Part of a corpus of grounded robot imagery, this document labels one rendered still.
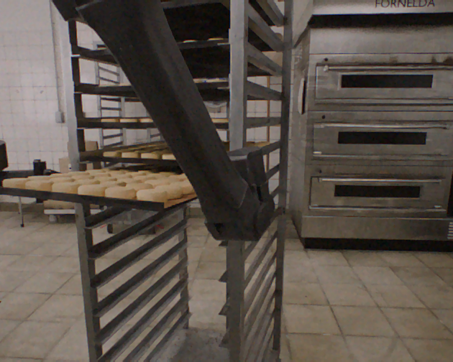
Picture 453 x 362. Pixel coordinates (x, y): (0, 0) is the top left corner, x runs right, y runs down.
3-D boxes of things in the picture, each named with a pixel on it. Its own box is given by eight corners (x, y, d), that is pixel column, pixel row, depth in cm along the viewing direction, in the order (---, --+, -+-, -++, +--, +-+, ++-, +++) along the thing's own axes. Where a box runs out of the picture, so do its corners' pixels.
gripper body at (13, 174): (46, 198, 87) (13, 200, 84) (42, 159, 85) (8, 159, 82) (44, 203, 81) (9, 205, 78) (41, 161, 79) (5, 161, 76)
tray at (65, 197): (163, 212, 51) (163, 202, 51) (-20, 192, 65) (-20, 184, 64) (258, 174, 107) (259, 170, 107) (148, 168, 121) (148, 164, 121)
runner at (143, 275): (100, 317, 98) (99, 308, 97) (92, 315, 99) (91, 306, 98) (192, 242, 157) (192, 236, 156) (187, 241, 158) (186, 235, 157)
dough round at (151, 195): (153, 199, 60) (153, 187, 60) (173, 202, 57) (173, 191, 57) (130, 202, 56) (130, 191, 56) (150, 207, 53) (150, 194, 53)
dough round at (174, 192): (182, 195, 65) (182, 184, 65) (183, 200, 60) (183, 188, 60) (155, 195, 65) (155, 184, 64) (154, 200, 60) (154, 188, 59)
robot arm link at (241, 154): (207, 237, 53) (260, 238, 49) (193, 164, 50) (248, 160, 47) (236, 209, 64) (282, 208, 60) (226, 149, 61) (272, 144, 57)
